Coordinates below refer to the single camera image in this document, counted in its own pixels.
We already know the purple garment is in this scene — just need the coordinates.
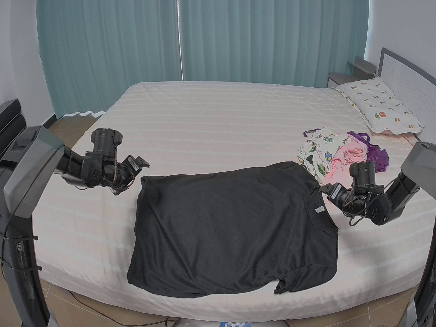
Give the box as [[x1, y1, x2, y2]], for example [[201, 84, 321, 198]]
[[347, 131, 390, 173]]

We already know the bed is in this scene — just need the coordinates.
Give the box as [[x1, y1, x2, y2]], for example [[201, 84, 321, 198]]
[[32, 47, 436, 323]]

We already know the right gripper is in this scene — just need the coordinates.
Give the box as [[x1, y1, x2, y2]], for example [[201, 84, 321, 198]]
[[322, 182, 353, 214]]

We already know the pink garment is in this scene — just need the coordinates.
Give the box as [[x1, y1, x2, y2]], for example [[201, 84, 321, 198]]
[[322, 140, 370, 186]]

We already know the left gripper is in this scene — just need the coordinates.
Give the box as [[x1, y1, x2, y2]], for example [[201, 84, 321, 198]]
[[111, 155, 150, 197]]

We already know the black T-shirt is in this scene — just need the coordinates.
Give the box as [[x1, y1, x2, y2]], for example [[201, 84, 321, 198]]
[[127, 161, 339, 298]]

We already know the grey bedside table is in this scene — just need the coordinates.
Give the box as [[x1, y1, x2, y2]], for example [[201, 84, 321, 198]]
[[328, 56, 377, 88]]

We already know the white printed garment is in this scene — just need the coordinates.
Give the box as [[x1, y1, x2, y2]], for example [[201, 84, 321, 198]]
[[298, 125, 348, 185]]

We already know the black cable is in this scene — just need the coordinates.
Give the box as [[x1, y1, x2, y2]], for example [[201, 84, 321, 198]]
[[70, 290, 181, 327]]

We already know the white printed pillow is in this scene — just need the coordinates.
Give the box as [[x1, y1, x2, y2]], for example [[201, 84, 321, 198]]
[[335, 77, 426, 135]]

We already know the black chest of drawers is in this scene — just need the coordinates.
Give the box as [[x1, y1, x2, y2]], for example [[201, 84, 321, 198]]
[[0, 99, 28, 164]]

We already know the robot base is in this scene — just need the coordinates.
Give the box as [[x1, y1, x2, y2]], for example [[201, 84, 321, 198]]
[[177, 319, 259, 327]]

